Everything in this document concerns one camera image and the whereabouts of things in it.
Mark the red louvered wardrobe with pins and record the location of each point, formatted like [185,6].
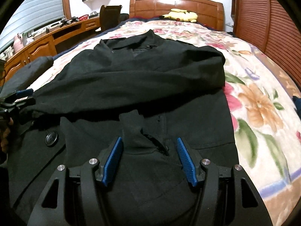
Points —
[266,25]

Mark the black coat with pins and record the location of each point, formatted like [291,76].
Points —
[145,89]

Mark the wooden desk with cabinets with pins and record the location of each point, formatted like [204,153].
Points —
[51,44]

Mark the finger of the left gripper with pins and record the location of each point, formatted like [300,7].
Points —
[10,98]
[23,103]

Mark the floral blanket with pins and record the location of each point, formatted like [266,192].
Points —
[259,95]

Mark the wooden bed headboard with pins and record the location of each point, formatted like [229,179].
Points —
[209,13]

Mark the pink bottle on desk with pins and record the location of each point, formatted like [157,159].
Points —
[17,44]

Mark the yellow plush toy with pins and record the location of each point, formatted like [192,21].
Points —
[180,15]

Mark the dark wooden chair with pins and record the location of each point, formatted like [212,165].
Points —
[109,17]

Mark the dark grey folded garment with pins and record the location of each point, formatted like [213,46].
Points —
[28,74]

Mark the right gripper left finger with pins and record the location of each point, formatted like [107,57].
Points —
[78,195]

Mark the red basket on desk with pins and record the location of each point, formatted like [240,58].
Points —
[83,17]

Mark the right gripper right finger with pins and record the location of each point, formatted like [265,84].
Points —
[226,195]

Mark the grey window blind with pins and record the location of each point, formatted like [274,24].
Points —
[30,15]

